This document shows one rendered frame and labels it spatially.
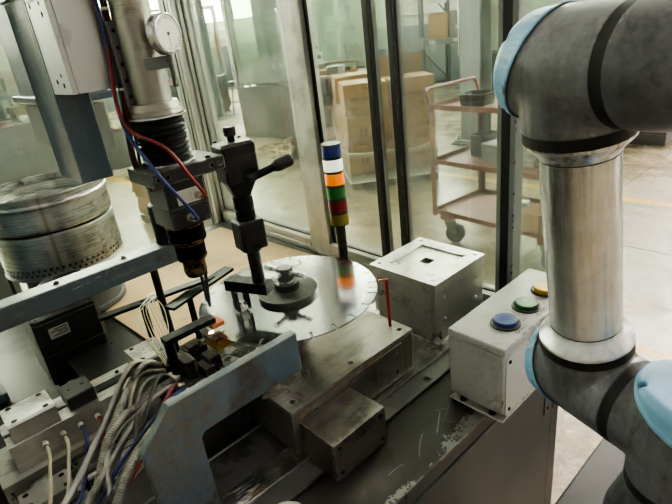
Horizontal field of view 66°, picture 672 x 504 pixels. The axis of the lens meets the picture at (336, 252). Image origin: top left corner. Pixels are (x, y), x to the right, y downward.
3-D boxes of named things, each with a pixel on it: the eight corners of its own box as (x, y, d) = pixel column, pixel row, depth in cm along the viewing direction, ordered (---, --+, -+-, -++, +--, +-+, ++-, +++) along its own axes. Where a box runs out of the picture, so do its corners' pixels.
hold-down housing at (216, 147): (261, 240, 88) (238, 121, 80) (274, 248, 84) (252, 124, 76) (231, 251, 85) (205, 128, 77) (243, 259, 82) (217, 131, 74)
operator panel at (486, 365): (526, 329, 111) (528, 267, 105) (577, 347, 103) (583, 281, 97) (449, 397, 95) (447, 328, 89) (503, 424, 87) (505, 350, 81)
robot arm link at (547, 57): (605, 464, 66) (597, 11, 42) (520, 399, 79) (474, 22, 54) (669, 417, 70) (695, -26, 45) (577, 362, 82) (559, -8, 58)
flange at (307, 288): (305, 310, 89) (303, 297, 88) (248, 306, 93) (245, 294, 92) (326, 280, 99) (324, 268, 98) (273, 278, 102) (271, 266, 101)
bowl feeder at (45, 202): (116, 271, 167) (81, 163, 152) (157, 298, 145) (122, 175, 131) (12, 311, 149) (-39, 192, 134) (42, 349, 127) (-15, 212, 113)
